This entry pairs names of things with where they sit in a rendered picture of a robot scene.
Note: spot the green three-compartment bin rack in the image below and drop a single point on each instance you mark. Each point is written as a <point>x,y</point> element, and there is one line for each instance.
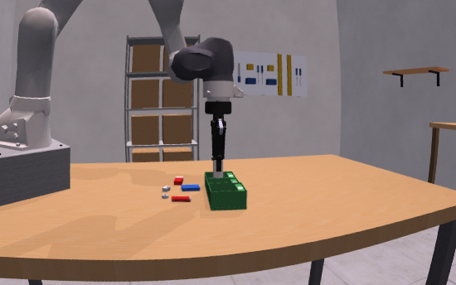
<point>228,193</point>

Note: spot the red and white eraser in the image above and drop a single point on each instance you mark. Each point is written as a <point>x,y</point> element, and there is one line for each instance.
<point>178,180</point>

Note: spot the red aa battery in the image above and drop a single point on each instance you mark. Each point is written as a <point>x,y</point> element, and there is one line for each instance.
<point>181,199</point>

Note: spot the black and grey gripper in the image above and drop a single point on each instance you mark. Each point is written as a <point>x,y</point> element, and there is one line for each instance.
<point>218,133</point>

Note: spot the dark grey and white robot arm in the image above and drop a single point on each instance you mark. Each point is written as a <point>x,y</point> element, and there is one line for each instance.
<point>25,125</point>

